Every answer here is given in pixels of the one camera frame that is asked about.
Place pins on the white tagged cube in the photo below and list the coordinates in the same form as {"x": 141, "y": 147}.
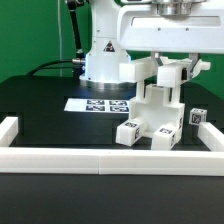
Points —
{"x": 197, "y": 116}

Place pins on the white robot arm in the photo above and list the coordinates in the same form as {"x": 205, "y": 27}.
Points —
{"x": 103, "y": 60}

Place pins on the white U-shaped fence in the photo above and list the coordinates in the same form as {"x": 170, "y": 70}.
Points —
{"x": 102, "y": 162}

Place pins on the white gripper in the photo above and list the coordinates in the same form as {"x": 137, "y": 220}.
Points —
{"x": 179, "y": 26}

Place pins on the white tag sheet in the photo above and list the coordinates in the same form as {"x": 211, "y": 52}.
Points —
{"x": 97, "y": 105}

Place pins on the white chair seat part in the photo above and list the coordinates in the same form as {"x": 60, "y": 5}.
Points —
{"x": 152, "y": 106}

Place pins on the white chair back frame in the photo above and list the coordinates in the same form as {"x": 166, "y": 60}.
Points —
{"x": 171, "y": 74}

